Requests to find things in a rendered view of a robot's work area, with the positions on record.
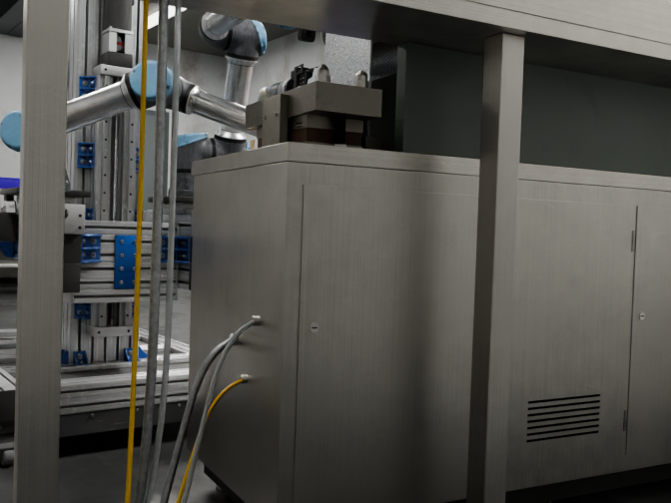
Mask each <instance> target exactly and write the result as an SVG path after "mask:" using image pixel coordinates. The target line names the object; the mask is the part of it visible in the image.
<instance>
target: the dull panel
mask: <svg viewBox="0 0 671 503"><path fill-rule="evenodd" d="M483 65H484V56H483V55H478V54H472V53H466V52H461V51H455V50H449V49H444V48H438V47H432V46H426V45H421V44H415V43H409V42H405V43H402V44H400V45H398V50H397V77H396V105H395V132H394V151H395V152H405V153H416V154H426V155H437V156H448V157H459V158H469V159H480V140H481V115H482V90H483ZM519 163H522V164H533V165H544V166H554V167H565V168H576V169H587V170H598V171H608V172H619V173H630V174H641V175H651V176H662V177H671V88H665V87H660V86H654V85H648V84H643V83H637V82H631V81H626V80H620V79H614V78H608V77H603V76H597V75H591V74H586V73H580V72H574V71H569V70H563V69H557V68H552V67H546V66H540V65H535V64H529V63H523V82H522V106H521V130H520V154H519Z"/></svg>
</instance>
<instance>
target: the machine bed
mask: <svg viewBox="0 0 671 503"><path fill-rule="evenodd" d="M282 162H300V163H313V164H325V165H338V166H350V167H363V168H376V169H388V170H401V171H414V172H426V173H439V174H451V175H464V176H477V177H479V165H480V159H469V158H459V157H448V156H437V155H426V154H416V153H405V152H394V151H383V150H373V149H362V148H351V147H340V146H330V145H319V144H308V143H297V142H285V143H280V144H276V145H271V146H266V147H261V148H257V149H252V150H247V151H242V152H238V153H233V154H228V155H223V156H218V157H214V158H209V159H204V160H199V161H195V162H192V168H191V176H193V177H194V176H198V175H204V174H211V173H217V172H224V171H230V170H237V169H243V168H250V167H256V166H263V165H269V164H276V163H282ZM518 179H519V180H526V181H539V182H551V183H564V184H576V185H589V186H602V187H614V188H627V189H639V190H652V191H665V192H671V177H662V176H651V175H641V174H630V173H619V172H608V171H598V170H587V169H576V168H565V167H554V166H544V165H533V164H522V163H519V178H518Z"/></svg>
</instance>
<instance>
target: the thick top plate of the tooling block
mask: <svg viewBox="0 0 671 503"><path fill-rule="evenodd" d="M281 94H285V95H289V109H288V119H291V118H294V117H298V116H301V115H305V114H311V115H320V116H328V117H335V116H345V118H346V119H355V120H363V121H368V120H373V119H377V118H381V98H382V90H380V89H372V88H365V87H358V86H351V85H343V84H336V83H329V82H322V81H314V82H311V83H308V84H305V85H303V86H300V87H297V88H294V89H291V90H289V91H286V92H283V93H281ZM264 100H265V99H264ZM264 100H261V101H258V102H255V103H252V104H249V105H247V106H246V127H245V129H246V130H254V131H256V130H257V128H258V127H261V126H262V125H263V106H264Z"/></svg>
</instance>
